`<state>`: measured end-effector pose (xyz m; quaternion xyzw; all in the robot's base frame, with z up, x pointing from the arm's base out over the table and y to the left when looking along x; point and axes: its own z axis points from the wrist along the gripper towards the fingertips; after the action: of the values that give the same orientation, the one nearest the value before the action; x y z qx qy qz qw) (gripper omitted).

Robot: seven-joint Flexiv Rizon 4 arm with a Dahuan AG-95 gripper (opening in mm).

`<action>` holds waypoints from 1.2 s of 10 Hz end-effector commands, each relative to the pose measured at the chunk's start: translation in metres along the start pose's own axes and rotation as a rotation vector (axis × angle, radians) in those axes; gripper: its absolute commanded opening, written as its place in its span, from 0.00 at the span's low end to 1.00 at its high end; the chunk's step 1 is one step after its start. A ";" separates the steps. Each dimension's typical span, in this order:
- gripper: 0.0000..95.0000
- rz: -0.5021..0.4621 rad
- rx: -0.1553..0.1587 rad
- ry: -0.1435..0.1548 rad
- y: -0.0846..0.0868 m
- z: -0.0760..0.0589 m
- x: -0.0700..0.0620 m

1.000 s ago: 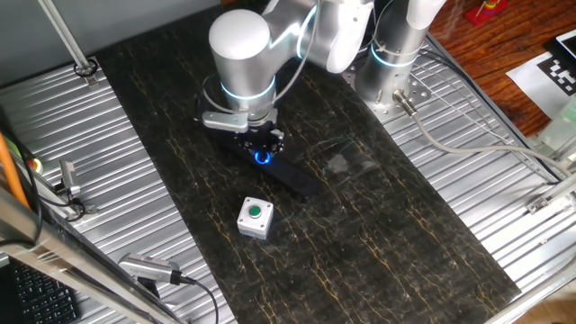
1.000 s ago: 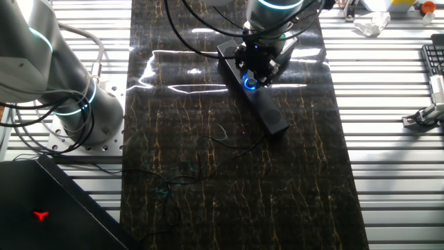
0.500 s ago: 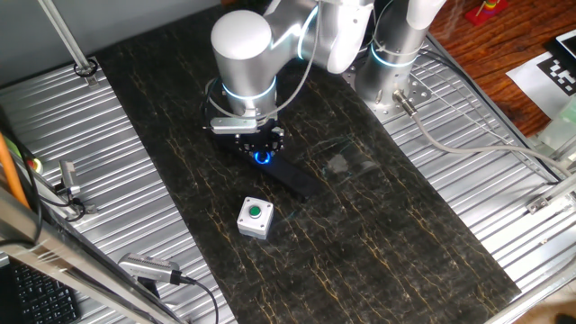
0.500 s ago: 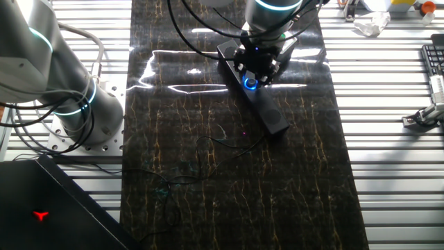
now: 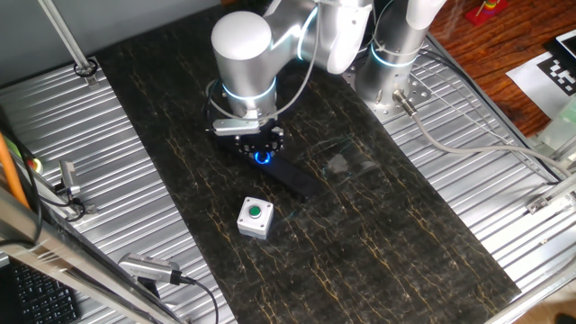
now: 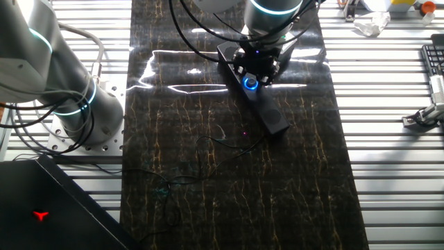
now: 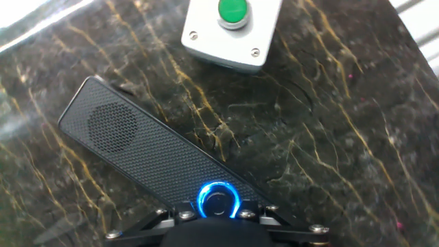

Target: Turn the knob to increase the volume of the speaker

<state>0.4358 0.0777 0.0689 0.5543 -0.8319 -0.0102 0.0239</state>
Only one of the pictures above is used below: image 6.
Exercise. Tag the blue lit speaker volume knob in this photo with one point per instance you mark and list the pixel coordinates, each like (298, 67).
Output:
(250, 83)

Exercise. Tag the black keyboard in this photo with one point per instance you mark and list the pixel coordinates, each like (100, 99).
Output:
(433, 57)

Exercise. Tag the small metal bracket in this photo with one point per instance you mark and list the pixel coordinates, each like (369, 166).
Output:
(350, 10)

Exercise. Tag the crumpled clear plastic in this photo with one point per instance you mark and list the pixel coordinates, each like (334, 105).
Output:
(373, 24)

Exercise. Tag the grey metal clamp tool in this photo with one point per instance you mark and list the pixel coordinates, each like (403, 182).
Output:
(430, 112)

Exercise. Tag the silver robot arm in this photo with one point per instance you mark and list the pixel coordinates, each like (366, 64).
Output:
(79, 100)

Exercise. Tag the black mesh speaker bar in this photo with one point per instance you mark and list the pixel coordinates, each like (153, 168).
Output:
(267, 111)

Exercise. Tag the white box with yellow part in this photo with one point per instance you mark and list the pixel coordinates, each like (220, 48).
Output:
(381, 5)

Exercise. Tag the dark marble pattern mat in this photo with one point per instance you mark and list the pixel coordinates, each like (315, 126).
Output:
(243, 194)

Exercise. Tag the perforated aluminium base plate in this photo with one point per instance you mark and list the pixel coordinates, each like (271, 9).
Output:
(112, 139)

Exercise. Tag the orange capped small bottle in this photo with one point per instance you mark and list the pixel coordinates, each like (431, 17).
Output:
(428, 8)

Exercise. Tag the black case with red logo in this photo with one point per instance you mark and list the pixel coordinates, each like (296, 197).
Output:
(69, 222)

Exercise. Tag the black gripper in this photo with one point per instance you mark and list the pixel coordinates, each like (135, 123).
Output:
(258, 57)

